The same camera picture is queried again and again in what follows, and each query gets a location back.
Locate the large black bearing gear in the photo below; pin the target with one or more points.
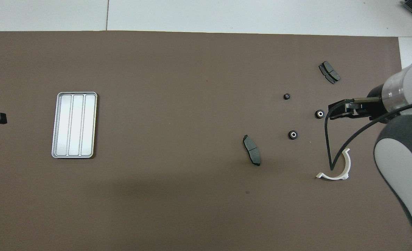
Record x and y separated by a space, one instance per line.
293 134
319 114

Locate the brown table mat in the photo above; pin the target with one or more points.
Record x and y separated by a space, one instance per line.
192 104

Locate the white curved plastic bracket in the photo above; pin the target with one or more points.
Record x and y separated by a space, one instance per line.
331 177

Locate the small black bearing gear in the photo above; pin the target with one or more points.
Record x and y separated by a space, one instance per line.
286 96

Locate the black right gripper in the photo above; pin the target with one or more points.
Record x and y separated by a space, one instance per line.
373 108

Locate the dark grey brake pad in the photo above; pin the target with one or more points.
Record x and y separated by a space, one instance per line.
252 150
329 72

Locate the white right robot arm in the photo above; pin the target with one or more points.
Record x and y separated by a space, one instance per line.
408 157

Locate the silver metal compartment tray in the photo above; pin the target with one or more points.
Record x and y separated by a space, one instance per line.
74 125

